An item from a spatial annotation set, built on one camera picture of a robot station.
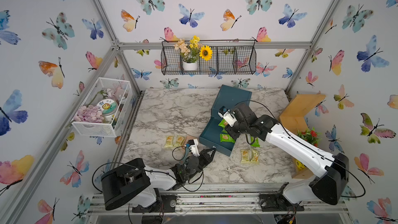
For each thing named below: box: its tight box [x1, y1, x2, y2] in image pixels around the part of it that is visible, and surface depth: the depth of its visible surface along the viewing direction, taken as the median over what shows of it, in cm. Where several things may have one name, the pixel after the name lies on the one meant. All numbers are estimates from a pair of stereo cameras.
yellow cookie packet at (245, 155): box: [240, 148, 250, 163], surface depth 88 cm
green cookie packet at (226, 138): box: [219, 133, 236, 144], surface depth 87 cm
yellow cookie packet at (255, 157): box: [249, 149, 260, 163], surface depth 88 cm
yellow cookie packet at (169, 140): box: [164, 134, 174, 148], surface depth 95 cm
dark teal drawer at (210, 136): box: [199, 116, 236, 157], surface depth 82 cm
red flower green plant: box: [296, 126, 322, 148], surface depth 75 cm
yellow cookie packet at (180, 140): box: [175, 135, 186, 147], surface depth 95 cm
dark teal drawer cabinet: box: [203, 84, 253, 131], surface depth 91 cm
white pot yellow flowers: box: [173, 35, 213, 72], surface depth 86 cm
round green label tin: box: [96, 98, 119, 116], surface depth 67 cm
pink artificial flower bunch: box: [73, 104, 105, 123], surface depth 61 cm
